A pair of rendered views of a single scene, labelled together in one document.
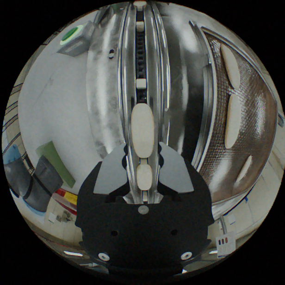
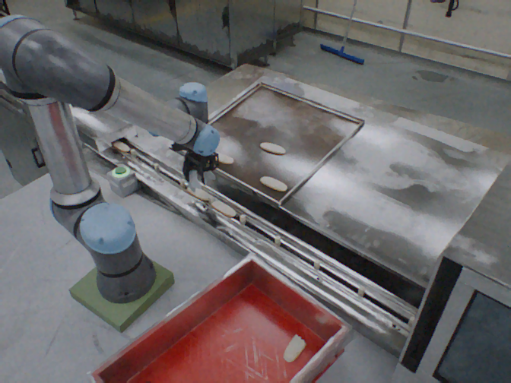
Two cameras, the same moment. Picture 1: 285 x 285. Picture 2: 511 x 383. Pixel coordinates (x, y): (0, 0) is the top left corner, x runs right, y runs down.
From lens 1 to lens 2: 1.41 m
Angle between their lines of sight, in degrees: 72
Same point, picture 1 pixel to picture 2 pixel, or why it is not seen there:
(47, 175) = not seen: hidden behind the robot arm
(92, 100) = (168, 194)
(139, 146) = (201, 194)
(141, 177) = (218, 206)
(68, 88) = (138, 210)
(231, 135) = (224, 159)
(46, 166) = not seen: hidden behind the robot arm
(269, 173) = not seen: outside the picture
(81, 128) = (164, 221)
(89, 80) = (160, 190)
